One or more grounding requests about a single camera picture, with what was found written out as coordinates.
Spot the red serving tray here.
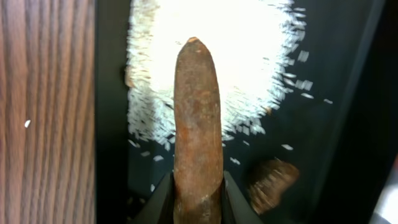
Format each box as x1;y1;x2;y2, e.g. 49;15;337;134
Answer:
369;157;398;224

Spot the black waste tray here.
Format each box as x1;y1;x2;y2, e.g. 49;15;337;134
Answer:
95;1;397;223

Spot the brown carrot stick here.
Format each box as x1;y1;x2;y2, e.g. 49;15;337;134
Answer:
174;37;223;224

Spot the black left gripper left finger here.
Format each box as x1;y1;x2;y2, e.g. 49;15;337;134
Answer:
132;173;174;224

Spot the dark brown food lump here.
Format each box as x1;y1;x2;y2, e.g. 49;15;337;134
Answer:
247;159;300;215

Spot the white rice pile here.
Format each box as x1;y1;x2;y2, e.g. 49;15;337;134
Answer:
126;0;312;149

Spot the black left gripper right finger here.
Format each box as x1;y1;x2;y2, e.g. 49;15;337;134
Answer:
221;171;263;224

